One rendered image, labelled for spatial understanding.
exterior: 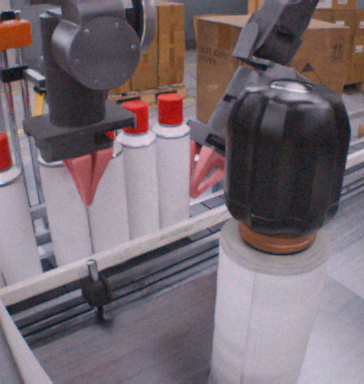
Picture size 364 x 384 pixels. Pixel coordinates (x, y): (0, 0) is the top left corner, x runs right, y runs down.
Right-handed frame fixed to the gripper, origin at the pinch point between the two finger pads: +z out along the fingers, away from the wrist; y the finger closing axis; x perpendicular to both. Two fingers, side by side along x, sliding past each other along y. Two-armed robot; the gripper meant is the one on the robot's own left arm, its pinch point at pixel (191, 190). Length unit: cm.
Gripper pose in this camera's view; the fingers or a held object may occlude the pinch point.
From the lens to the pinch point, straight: 64.8
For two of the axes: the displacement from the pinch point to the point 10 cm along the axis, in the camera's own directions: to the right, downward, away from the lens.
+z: -4.9, 8.7, 0.5
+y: 5.9, 3.8, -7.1
